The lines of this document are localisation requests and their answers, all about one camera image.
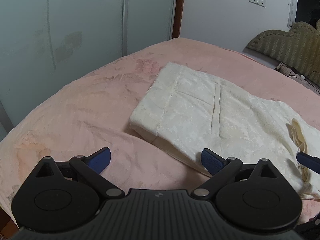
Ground white wall socket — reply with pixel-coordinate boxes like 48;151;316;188
249;0;266;7

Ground frosted glass wardrobe door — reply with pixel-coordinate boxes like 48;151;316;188
1;0;176;137

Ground black charging cable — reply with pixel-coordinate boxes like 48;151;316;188
287;68;320;84

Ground dark window with frame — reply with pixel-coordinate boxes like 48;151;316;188
287;0;319;28

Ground pink bed blanket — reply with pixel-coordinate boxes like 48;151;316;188
1;38;319;214

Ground brown wooden wardrobe frame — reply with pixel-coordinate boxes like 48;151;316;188
172;0;184;38

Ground cream white pants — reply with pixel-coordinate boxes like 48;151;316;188
130;62;319;199

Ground olive green padded headboard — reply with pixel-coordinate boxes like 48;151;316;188
246;22;320;85

